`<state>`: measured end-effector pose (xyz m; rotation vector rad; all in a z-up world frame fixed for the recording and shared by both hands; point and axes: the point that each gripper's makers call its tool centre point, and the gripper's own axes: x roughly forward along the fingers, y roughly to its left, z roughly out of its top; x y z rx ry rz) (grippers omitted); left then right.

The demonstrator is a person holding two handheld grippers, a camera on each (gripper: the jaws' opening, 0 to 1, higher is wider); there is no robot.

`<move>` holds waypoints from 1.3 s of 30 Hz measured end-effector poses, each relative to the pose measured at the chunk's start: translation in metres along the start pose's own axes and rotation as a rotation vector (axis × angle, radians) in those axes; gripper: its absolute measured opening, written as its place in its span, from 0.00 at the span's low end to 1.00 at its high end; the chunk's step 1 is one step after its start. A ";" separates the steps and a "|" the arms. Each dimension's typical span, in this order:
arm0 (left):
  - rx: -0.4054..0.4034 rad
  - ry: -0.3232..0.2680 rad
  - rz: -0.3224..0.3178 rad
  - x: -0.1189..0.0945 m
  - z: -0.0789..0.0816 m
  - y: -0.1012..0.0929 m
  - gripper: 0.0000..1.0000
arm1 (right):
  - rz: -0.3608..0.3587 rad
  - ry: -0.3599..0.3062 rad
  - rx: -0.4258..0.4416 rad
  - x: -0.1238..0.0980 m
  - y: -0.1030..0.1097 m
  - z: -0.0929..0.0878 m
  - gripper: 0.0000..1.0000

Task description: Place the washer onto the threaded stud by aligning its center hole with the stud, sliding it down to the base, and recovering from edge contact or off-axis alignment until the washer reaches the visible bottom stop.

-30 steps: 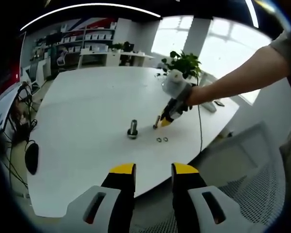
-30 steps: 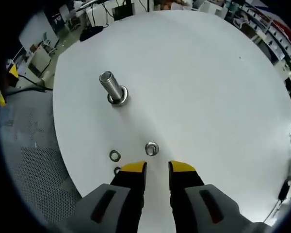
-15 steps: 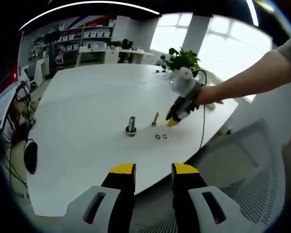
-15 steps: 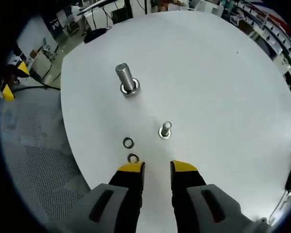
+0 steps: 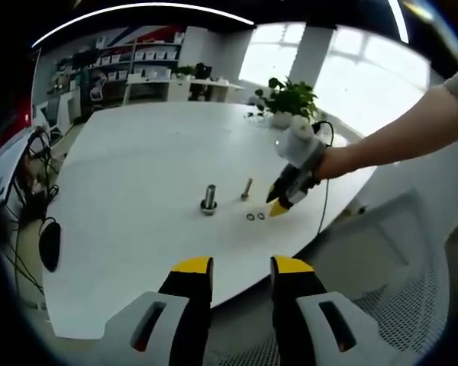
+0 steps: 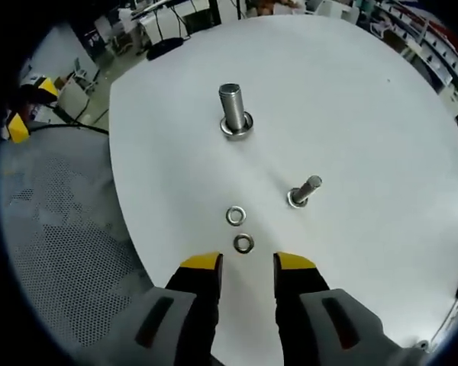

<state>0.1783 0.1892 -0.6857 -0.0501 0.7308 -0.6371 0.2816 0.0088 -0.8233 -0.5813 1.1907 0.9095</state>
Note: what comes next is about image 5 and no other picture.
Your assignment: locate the white plant pot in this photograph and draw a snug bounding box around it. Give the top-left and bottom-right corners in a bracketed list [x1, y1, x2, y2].
[270, 111, 294, 129]

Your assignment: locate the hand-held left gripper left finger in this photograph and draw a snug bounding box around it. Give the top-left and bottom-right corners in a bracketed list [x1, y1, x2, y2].
[105, 255, 214, 366]

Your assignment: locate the green leafy plant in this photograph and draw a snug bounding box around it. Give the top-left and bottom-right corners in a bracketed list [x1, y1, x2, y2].
[254, 75, 320, 123]

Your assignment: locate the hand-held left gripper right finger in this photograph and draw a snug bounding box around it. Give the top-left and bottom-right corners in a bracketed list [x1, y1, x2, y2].
[270, 254, 381, 366]

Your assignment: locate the curved ceiling light strip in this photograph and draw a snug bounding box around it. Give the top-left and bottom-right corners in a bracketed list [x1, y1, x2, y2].
[31, 2, 255, 49]
[389, 0, 409, 43]

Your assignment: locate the black rounded object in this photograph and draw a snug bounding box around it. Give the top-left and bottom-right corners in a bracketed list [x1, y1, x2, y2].
[39, 220, 63, 273]

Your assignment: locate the large threaded steel stud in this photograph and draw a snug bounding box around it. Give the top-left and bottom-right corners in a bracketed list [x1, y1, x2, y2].
[200, 184, 219, 217]

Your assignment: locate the grey mesh office chair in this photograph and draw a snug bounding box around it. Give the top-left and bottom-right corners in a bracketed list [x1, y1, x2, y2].
[213, 188, 457, 366]

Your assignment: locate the white shelving unit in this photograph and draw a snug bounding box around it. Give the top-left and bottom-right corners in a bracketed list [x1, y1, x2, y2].
[55, 32, 186, 96]

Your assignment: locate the black cable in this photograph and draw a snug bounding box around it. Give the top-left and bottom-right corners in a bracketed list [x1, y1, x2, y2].
[311, 120, 335, 234]

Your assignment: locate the bundle of black cables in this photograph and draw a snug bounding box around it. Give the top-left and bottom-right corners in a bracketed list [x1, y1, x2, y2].
[5, 125, 64, 306]

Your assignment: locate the white office chair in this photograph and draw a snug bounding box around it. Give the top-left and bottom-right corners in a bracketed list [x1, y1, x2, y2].
[88, 74, 108, 103]

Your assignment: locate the white counter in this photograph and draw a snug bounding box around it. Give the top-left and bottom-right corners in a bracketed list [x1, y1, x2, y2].
[125, 72, 245, 104]

